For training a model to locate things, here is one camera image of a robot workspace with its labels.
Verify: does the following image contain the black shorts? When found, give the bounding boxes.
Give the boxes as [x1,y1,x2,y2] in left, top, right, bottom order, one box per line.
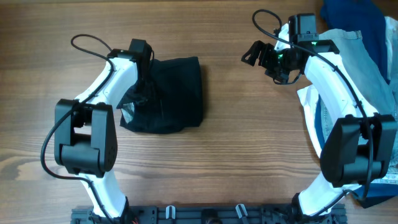
[117,57,203,134]

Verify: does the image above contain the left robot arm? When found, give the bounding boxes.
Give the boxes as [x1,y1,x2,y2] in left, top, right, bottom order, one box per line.
[49,39,154,223]

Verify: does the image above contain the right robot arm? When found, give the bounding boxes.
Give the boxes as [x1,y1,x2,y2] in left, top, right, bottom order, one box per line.
[241,14,397,223]

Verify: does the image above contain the blue garment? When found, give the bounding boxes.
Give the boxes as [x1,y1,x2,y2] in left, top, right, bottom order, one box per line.
[320,0,389,83]

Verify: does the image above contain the light blue denim jeans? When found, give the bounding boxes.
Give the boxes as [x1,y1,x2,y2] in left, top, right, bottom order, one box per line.
[319,29,397,184]

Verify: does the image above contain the right white rail clip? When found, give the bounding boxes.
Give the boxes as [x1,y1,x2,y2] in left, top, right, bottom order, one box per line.
[235,203,249,224]

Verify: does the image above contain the white rail clip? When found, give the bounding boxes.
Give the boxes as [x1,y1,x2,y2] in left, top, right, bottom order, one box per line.
[235,203,249,224]
[165,205,176,220]

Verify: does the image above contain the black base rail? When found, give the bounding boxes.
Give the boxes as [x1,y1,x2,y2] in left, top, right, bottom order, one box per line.
[70,204,348,224]

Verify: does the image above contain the left white rail clip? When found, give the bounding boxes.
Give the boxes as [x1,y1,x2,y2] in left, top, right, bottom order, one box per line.
[165,205,176,220]

